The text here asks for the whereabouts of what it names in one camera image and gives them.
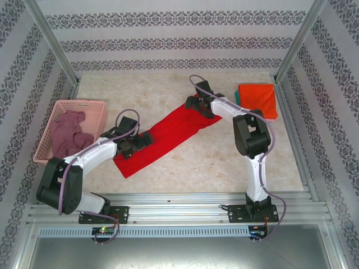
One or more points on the red t-shirt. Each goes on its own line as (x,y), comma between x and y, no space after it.
(168,134)

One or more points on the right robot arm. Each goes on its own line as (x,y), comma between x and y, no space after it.
(252,140)

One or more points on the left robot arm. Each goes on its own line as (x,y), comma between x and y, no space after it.
(95,152)

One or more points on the teal folded t-shirt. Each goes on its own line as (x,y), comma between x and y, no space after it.
(237,98)

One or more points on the orange folded t-shirt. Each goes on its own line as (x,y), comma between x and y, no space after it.
(258,101)

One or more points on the mauve t-shirt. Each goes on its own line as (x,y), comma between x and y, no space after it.
(67,134)

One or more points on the pink plastic basket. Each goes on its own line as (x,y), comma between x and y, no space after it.
(42,151)

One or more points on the left controller circuit board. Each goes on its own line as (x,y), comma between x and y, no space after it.
(103,230)

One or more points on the controller circuit board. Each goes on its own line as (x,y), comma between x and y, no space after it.
(258,232)
(103,230)

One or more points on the grey metal sheet panel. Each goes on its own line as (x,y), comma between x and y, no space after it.
(179,252)

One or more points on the right controller circuit board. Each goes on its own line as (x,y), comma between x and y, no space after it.
(258,232)

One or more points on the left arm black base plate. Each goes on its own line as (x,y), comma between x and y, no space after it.
(123,214)

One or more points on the aluminium cross rail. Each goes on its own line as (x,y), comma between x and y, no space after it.
(179,210)

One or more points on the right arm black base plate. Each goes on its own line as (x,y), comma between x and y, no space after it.
(234,214)

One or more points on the aluminium frame post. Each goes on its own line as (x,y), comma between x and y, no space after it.
(298,42)
(53,42)

